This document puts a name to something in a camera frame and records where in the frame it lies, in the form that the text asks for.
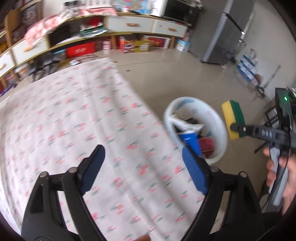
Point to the black plastic tray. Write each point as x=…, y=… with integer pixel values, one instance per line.
x=193, y=121

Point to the black microwave oven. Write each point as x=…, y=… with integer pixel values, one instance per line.
x=183, y=11

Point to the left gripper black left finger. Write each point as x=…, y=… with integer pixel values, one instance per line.
x=89, y=168

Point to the white plastic trash basin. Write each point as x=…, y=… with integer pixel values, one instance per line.
x=191, y=115

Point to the grey refrigerator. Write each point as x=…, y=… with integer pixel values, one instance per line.
x=219, y=27

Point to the red soda can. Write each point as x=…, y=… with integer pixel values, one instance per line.
x=207, y=146

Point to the white torn snack wrapper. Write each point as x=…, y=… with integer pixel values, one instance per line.
x=184, y=126

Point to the blue milk carton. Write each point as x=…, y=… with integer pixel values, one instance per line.
x=190, y=138

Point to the pink cloth on cabinet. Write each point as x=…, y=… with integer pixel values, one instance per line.
x=36, y=32

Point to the person's right hand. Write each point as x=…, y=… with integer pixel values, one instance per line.
x=280, y=178

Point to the green yellow scrub sponge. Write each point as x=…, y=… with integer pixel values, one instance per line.
x=233, y=115

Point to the cherry print tablecloth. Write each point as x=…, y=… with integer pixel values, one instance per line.
x=54, y=123

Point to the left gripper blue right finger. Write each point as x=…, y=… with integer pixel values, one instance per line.
x=198, y=169

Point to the red gift box under cabinet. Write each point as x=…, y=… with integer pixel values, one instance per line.
x=80, y=50

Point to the colourful snack cardboard box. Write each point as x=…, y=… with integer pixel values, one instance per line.
x=133, y=44

